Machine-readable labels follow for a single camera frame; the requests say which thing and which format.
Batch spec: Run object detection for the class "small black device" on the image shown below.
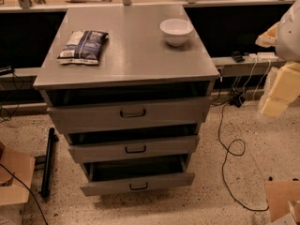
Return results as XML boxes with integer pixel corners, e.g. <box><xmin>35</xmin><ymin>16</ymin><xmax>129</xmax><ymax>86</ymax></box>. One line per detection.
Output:
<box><xmin>232</xmin><ymin>52</ymin><xmax>245</xmax><ymax>63</ymax></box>

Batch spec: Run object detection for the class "grey top drawer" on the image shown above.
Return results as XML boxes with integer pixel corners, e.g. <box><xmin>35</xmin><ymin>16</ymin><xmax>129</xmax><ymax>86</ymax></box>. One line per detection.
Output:
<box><xmin>47</xmin><ymin>81</ymin><xmax>210</xmax><ymax>134</ymax></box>

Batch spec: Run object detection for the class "white bowl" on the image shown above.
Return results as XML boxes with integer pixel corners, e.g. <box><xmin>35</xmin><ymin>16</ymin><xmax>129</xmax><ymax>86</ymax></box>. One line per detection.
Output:
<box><xmin>159</xmin><ymin>19</ymin><xmax>194</xmax><ymax>47</ymax></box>

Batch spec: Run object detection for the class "grey drawer cabinet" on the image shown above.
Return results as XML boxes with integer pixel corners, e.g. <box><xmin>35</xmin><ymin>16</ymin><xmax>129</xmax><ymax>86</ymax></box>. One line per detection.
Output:
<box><xmin>33</xmin><ymin>4</ymin><xmax>220</xmax><ymax>173</ymax></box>

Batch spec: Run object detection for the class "cardboard box right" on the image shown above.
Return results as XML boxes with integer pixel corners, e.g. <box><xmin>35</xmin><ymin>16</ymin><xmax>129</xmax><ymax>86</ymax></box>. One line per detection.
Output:
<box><xmin>265</xmin><ymin>181</ymin><xmax>300</xmax><ymax>225</ymax></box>

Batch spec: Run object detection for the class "grey drawer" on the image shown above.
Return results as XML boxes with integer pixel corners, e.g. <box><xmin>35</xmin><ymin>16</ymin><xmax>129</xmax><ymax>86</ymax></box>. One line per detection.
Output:
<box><xmin>47</xmin><ymin>81</ymin><xmax>210</xmax><ymax>134</ymax></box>
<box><xmin>67</xmin><ymin>124</ymin><xmax>200</xmax><ymax>163</ymax></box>
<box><xmin>81</xmin><ymin>154</ymin><xmax>195</xmax><ymax>196</ymax></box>

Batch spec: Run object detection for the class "grey bottom drawer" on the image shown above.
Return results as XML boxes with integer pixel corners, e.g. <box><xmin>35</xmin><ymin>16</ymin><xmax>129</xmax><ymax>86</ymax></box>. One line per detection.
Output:
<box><xmin>81</xmin><ymin>154</ymin><xmax>195</xmax><ymax>196</ymax></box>

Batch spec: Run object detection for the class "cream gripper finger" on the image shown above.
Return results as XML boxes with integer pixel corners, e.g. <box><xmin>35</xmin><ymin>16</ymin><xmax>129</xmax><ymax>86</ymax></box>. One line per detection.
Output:
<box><xmin>255</xmin><ymin>22</ymin><xmax>300</xmax><ymax>117</ymax></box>

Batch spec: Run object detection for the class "white power strip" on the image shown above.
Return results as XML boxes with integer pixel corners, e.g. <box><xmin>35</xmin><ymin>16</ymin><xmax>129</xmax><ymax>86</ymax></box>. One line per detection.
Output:
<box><xmin>248</xmin><ymin>52</ymin><xmax>278</xmax><ymax>61</ymax></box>

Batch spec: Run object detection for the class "grey middle drawer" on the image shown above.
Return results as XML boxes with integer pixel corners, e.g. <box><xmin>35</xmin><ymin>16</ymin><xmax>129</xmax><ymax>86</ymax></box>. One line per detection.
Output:
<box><xmin>67</xmin><ymin>124</ymin><xmax>200</xmax><ymax>163</ymax></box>

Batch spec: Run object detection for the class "cardboard box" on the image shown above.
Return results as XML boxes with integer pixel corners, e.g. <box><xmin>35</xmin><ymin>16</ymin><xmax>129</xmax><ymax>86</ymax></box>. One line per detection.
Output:
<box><xmin>265</xmin><ymin>181</ymin><xmax>300</xmax><ymax>225</ymax></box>
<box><xmin>0</xmin><ymin>143</ymin><xmax>35</xmax><ymax>225</ymax></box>

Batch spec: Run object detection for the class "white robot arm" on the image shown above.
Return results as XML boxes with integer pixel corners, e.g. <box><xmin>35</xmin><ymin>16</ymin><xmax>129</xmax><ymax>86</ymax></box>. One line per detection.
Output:
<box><xmin>255</xmin><ymin>0</ymin><xmax>300</xmax><ymax>117</ymax></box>

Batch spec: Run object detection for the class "black cable on floor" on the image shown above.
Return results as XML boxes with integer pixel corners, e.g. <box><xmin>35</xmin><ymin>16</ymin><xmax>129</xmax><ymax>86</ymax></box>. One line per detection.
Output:
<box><xmin>211</xmin><ymin>67</ymin><xmax>270</xmax><ymax>213</ymax></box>

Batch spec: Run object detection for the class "cardboard box left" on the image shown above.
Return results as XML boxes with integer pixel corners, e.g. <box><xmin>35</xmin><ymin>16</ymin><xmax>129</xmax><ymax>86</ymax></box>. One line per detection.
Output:
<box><xmin>0</xmin><ymin>143</ymin><xmax>35</xmax><ymax>225</ymax></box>

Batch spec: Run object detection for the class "black cable left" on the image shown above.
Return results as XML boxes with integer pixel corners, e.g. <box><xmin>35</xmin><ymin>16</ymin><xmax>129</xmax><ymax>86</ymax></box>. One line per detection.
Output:
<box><xmin>0</xmin><ymin>162</ymin><xmax>50</xmax><ymax>225</ymax></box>

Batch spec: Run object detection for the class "blue white snack bag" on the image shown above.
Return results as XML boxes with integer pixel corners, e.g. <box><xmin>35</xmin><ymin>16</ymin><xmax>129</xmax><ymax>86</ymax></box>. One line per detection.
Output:
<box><xmin>57</xmin><ymin>30</ymin><xmax>108</xmax><ymax>65</ymax></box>

